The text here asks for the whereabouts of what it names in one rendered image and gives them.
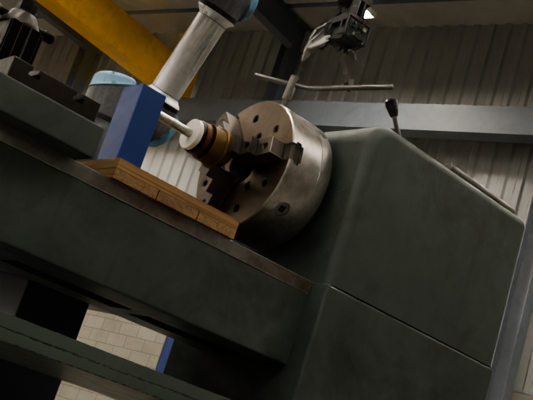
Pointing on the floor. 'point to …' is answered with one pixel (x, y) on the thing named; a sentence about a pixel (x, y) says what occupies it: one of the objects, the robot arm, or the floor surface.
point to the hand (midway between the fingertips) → (324, 78)
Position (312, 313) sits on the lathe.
